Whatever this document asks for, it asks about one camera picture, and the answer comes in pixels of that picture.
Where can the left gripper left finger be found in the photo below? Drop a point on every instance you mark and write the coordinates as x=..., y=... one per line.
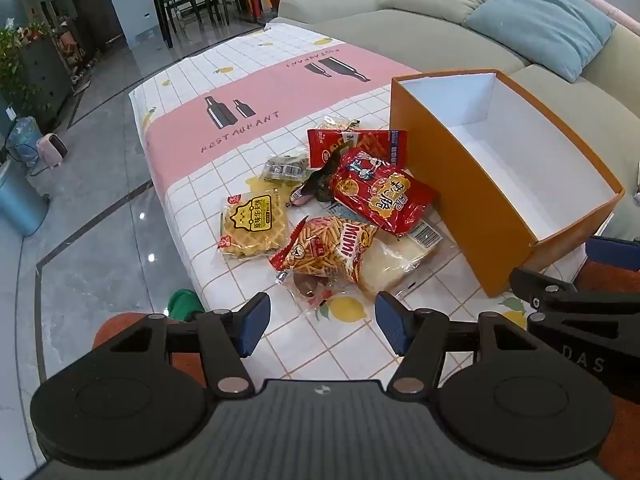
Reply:
x=222, y=338

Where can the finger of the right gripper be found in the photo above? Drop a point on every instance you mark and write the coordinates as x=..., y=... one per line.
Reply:
x=623, y=254
x=534, y=287

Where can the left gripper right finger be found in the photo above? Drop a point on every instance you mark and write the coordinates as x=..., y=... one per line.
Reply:
x=422, y=337

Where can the clear bread packet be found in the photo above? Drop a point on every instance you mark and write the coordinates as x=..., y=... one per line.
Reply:
x=388, y=262

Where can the yellow waffle cookie packet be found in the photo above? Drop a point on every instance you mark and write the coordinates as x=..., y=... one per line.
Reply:
x=253, y=224

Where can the striped fries snack bag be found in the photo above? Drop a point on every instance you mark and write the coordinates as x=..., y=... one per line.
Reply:
x=326, y=247

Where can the red chip bag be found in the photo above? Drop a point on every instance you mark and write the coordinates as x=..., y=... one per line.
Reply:
x=380, y=192

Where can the dark candy packet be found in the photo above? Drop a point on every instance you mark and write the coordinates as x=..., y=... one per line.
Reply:
x=318, y=184

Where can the clear nut snack packet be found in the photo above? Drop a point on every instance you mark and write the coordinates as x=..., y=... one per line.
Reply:
x=286, y=168

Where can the red snack packet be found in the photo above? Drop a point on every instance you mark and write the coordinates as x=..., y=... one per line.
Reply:
x=386, y=144

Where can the clear peanut packet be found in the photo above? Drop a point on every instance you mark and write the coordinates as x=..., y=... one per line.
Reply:
x=334, y=122

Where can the orange clothed leg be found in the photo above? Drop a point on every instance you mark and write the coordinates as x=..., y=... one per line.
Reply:
x=188, y=363

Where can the green object on floor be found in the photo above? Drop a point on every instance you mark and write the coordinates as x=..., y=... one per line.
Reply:
x=184, y=306

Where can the orange cardboard box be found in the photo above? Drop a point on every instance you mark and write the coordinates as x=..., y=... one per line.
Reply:
x=516, y=186

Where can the grey-green sofa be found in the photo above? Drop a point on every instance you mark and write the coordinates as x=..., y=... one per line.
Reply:
x=602, y=105

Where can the pink white checkered tablecloth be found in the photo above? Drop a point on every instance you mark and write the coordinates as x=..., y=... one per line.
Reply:
x=209, y=123

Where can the blue trash bin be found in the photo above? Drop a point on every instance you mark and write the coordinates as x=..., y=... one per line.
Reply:
x=20, y=203

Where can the blue cushion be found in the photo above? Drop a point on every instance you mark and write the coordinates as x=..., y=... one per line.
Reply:
x=564, y=36

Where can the pink small heater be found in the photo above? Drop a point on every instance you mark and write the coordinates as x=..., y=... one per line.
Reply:
x=51, y=150

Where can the blue water bottle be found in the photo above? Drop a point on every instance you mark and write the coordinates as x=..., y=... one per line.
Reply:
x=22, y=141

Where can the dark cabinet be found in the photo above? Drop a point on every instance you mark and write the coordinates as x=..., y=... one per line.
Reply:
x=47, y=74

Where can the green potted plant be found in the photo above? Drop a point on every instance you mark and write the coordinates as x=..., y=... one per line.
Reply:
x=23, y=96

